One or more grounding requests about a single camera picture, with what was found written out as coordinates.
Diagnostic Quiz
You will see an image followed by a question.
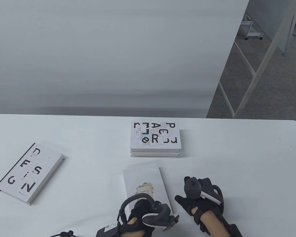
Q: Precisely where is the person's right hand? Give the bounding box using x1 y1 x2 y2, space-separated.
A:
175 177 224 224

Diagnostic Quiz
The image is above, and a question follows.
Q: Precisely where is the person's left hand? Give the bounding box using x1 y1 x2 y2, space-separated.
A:
125 197 164 234

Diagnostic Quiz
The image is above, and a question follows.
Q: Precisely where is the person's right forearm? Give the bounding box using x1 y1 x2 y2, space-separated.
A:
199 212 228 237

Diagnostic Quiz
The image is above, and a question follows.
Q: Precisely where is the black white right glove tracker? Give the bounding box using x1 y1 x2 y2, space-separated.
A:
184 176 222 206

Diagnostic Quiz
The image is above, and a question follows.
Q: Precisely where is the black white glove tracker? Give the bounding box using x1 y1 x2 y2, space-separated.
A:
118 193 180 229
184 176 222 206

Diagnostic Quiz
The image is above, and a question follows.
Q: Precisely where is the black white left glove tracker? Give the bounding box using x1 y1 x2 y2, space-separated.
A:
118 193 180 229

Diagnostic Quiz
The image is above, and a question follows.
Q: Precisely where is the thin white book flower print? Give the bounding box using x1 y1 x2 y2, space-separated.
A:
122 166 174 214

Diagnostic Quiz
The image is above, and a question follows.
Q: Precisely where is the plain white book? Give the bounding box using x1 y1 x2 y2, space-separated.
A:
130 149 181 158

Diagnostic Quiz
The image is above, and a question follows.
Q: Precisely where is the white book with line drawing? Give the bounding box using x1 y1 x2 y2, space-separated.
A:
130 121 182 153

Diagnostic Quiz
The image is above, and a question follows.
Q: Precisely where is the white book with black spine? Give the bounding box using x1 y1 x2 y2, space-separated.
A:
0 142 65 206

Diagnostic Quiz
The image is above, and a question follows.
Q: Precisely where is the white partition panel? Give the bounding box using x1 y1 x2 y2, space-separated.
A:
0 0 250 119

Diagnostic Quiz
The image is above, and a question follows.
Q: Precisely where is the white wheeled cart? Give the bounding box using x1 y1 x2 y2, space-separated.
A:
240 13 264 41

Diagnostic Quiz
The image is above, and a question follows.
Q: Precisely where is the grey partition panel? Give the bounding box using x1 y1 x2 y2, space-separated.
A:
247 0 296 57

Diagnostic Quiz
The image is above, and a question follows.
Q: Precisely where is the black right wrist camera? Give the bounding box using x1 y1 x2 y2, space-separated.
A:
226 223 243 237

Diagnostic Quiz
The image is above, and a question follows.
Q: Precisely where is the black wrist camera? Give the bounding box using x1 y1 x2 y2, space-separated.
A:
226 223 243 237
96 220 122 237

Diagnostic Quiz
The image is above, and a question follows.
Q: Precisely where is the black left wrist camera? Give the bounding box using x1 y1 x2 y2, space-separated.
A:
96 220 122 237

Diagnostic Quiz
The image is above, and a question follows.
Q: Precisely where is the black cable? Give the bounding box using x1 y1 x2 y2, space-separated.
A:
49 230 75 237

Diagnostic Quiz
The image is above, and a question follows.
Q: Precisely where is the white metal frame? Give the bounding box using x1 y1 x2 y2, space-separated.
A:
218 0 296 119

